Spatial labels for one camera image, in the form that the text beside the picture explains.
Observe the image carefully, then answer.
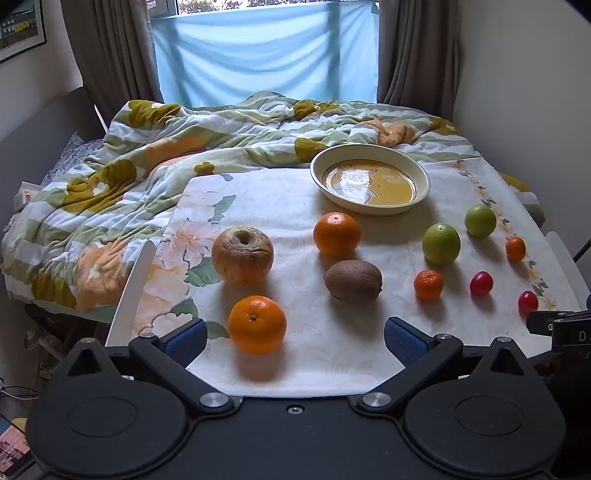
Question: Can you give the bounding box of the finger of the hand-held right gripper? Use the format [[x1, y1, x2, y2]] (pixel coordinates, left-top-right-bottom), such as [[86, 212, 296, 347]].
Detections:
[[527, 311, 556, 336]]

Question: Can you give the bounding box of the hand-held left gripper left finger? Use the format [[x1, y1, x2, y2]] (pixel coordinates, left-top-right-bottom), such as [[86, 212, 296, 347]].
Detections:
[[48, 318, 242, 414]]

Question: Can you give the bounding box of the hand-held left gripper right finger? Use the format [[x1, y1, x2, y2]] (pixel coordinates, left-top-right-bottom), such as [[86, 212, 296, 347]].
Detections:
[[347, 316, 540, 414]]

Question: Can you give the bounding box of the small tangerine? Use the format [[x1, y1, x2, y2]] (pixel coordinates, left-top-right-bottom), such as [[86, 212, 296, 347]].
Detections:
[[413, 270, 445, 302], [505, 236, 527, 262]]

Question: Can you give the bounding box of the red cherry tomato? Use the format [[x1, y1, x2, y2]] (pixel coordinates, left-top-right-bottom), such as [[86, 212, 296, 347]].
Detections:
[[517, 290, 539, 316], [469, 271, 494, 296]]

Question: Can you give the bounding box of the large orange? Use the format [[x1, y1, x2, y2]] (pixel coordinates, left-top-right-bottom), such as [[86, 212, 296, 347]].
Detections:
[[228, 295, 287, 355], [313, 211, 362, 257]]

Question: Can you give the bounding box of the brown kiwi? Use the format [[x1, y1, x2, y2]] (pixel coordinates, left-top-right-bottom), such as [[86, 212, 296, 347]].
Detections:
[[324, 259, 384, 304]]

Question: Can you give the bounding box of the wrinkled brown apple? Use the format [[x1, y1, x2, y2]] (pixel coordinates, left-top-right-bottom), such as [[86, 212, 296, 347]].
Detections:
[[211, 225, 275, 286]]

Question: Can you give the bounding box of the large green round fruit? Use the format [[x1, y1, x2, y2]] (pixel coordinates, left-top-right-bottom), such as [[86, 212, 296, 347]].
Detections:
[[422, 223, 462, 266]]

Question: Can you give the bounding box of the cream and yellow bowl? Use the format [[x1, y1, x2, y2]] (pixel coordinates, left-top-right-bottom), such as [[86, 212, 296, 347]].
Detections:
[[310, 144, 431, 217]]

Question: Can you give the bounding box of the small green round fruit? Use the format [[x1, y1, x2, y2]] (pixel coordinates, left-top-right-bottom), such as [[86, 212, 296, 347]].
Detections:
[[464, 204, 498, 239]]

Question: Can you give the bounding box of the green striped floral blanket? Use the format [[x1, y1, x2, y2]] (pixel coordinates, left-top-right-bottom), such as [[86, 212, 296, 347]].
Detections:
[[2, 90, 546, 315]]

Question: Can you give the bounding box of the white floral tablecloth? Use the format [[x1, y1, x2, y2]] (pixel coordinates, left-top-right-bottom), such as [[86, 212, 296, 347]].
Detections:
[[131, 156, 583, 398]]

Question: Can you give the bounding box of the phone with lit screen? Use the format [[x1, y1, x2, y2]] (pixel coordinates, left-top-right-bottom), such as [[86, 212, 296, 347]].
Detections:
[[0, 412, 34, 479]]

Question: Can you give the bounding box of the small white box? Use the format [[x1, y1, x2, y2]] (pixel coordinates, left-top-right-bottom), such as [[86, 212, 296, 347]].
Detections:
[[13, 181, 40, 214]]

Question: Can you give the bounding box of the dotted bedsheet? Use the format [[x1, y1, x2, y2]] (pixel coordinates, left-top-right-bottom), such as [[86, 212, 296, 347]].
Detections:
[[42, 133, 106, 182]]

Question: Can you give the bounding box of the grey headboard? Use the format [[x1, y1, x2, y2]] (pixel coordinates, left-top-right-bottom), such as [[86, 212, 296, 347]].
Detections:
[[0, 87, 110, 227]]

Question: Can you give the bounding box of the brown curtain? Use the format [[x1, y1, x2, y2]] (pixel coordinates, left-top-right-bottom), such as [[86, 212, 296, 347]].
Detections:
[[376, 0, 463, 124], [60, 0, 163, 121]]

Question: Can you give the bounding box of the light blue window cloth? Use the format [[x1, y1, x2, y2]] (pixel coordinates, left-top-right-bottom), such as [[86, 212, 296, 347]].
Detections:
[[151, 0, 381, 110]]

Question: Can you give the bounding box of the window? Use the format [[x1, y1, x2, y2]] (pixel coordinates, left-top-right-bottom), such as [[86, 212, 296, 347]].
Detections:
[[151, 0, 380, 20]]

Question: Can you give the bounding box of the white frame bar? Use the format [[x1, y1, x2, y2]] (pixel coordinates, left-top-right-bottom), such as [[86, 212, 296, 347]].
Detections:
[[105, 239, 158, 348]]

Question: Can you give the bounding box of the framed wall picture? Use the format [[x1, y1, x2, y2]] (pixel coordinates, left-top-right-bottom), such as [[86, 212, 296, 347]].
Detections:
[[0, 0, 48, 64]]

